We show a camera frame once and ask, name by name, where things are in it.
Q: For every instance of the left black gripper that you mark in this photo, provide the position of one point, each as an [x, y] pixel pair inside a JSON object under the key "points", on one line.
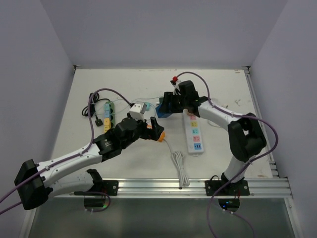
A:
{"points": [[153, 134]]}

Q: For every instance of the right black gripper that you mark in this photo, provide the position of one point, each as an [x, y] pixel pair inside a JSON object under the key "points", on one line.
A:
{"points": [[170, 97]]}

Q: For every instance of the orange power strip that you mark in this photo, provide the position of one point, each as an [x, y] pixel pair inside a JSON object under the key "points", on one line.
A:
{"points": [[161, 136]]}

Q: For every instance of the blue cube plug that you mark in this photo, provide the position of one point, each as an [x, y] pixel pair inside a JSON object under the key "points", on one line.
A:
{"points": [[163, 110]]}

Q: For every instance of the white power strip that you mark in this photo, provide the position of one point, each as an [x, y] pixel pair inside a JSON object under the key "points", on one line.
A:
{"points": [[193, 134]]}

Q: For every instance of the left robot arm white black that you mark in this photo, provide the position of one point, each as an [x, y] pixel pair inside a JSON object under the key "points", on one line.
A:
{"points": [[36, 183]]}

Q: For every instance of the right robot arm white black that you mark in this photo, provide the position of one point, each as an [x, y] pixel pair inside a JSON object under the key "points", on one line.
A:
{"points": [[246, 138]]}

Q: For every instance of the light cyan plug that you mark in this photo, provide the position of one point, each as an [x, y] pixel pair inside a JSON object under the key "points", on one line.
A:
{"points": [[107, 107]]}

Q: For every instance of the green power strip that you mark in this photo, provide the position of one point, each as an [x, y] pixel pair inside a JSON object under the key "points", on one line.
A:
{"points": [[112, 110]]}

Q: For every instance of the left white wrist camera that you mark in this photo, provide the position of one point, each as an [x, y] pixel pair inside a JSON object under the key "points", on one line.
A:
{"points": [[137, 111]]}

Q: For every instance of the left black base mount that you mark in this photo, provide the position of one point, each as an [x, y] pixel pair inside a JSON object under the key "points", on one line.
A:
{"points": [[99, 185]]}

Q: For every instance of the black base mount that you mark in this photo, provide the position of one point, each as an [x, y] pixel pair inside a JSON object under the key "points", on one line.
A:
{"points": [[99, 185], [216, 183]]}

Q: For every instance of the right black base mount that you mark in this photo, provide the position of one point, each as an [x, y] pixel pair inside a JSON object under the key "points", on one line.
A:
{"points": [[216, 183]]}

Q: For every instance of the aluminium front rail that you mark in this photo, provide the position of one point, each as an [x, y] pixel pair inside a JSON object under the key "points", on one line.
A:
{"points": [[169, 188]]}

